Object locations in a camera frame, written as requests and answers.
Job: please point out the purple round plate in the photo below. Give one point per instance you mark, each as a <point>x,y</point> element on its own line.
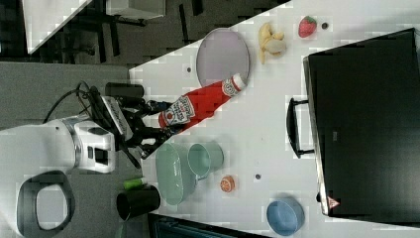
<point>221,54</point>

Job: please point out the black toaster oven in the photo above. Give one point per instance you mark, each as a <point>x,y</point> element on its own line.
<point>364,106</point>

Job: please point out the black cylinder post near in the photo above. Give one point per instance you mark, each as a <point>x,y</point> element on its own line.
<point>137,202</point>

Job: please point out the white side table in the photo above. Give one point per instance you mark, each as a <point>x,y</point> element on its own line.
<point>43,18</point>

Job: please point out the green mug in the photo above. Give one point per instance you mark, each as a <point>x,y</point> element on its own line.
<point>205,158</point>

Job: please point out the large toy strawberry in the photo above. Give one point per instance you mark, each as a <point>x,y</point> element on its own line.
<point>307,27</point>

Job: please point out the blue bowl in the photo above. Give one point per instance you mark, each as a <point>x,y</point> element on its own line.
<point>285,216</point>

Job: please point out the toy orange half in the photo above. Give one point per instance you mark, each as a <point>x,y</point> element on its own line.
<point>227,184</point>

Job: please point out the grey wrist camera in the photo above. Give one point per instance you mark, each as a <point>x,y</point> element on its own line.
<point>118,117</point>

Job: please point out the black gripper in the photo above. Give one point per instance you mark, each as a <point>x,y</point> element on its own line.
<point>133,131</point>

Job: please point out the peeled toy banana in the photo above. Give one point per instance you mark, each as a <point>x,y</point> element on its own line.
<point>270,42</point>

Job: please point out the green oval colander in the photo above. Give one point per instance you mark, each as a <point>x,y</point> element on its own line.
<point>174,177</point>

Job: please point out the green bottle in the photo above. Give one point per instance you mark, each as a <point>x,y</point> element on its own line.
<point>134,183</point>

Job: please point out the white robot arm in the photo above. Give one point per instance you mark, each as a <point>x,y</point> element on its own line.
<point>34,157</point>

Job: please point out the red ketchup bottle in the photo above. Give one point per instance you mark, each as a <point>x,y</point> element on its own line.
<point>200,104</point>

